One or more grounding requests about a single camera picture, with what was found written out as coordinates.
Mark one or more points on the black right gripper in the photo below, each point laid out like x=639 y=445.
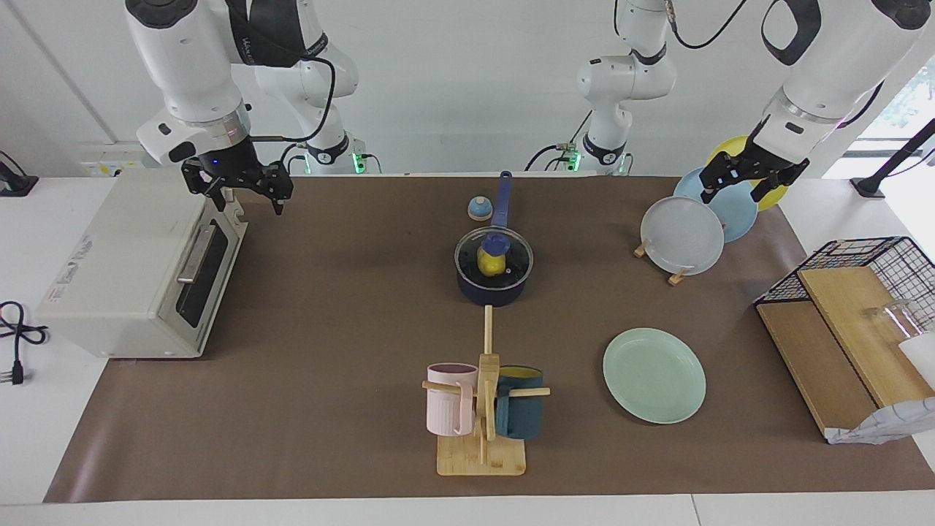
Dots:
x=230 y=169

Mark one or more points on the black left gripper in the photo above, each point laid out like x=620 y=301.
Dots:
x=763 y=166

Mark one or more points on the glass lid with blue knob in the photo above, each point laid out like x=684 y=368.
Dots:
x=515 y=256

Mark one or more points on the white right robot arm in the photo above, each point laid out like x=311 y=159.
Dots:
x=190 y=66

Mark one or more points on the light blue plate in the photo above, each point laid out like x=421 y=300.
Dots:
x=738 y=215

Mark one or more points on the yellow plate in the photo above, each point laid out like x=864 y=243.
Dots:
x=730 y=150

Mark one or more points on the grey plate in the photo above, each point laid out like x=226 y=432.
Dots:
x=683 y=237

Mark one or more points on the wooden plate rack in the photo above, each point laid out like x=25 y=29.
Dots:
x=678 y=277

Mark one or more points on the pale green plate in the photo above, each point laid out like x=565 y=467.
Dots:
x=654 y=376

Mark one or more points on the white toaster oven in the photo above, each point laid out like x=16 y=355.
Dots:
x=117 y=270

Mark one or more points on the wooden shelf boards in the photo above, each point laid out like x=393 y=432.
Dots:
x=825 y=351

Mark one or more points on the clear glass cup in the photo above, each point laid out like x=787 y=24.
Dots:
x=895 y=318

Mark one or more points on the small blue wooden bell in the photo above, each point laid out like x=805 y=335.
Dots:
x=479 y=210

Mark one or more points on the brown table mat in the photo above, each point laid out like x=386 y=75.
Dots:
x=329 y=409

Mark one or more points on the black clamp base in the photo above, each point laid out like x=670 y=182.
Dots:
x=14 y=184

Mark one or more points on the white cup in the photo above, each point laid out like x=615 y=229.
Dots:
x=922 y=358

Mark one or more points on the white checked cloth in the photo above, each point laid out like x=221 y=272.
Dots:
x=887 y=425

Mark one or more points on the pink ribbed mug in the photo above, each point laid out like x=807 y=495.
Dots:
x=449 y=405

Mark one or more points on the teal ribbed mug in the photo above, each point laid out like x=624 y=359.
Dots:
x=520 y=413

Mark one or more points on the wooden mug rack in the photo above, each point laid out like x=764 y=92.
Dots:
x=482 y=456

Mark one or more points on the white wall socket box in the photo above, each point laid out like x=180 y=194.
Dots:
x=109 y=164

